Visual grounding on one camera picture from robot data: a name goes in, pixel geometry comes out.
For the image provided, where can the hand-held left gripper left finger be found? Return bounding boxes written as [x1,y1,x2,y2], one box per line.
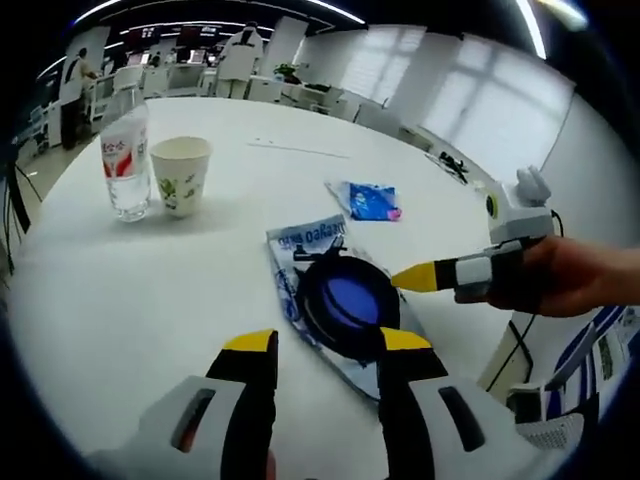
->
[84,328,280,480]

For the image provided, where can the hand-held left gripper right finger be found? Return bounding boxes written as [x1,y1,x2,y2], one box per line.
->
[377,327,556,480]

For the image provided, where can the blue tissue packet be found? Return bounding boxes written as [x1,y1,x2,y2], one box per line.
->
[324,180,404,222]

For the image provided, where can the pale blue wet wipes packet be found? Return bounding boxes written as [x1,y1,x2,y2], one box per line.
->
[264,215,431,401]

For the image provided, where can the white paper cup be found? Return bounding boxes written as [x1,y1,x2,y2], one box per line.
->
[149,135,214,220]

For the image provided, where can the clear plastic water bottle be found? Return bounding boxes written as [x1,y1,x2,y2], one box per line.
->
[98,89,153,224]

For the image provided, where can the person's right hand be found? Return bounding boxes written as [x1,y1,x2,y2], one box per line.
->
[487,234,600,317]

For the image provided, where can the small black object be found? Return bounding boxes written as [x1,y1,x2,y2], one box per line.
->
[437,152,471,184]

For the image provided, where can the grey mesh chair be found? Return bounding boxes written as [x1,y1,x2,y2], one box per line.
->
[507,379,601,451]

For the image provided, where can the short ceiling strip light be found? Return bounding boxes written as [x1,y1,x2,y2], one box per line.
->
[517,0,549,61]

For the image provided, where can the black display stand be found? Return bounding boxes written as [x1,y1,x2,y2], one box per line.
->
[0,159,36,276]

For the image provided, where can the potted green plant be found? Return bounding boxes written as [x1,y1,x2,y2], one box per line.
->
[273,62,301,84]

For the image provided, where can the long ceiling strip light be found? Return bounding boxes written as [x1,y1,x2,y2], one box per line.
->
[304,0,366,24]

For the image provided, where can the white office chair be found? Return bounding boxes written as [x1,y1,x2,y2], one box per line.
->
[112,67,145,100]

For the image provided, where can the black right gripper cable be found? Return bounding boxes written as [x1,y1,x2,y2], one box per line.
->
[479,209,564,391]

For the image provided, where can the wall poster boards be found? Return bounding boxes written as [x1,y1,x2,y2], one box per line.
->
[547,304,640,416]

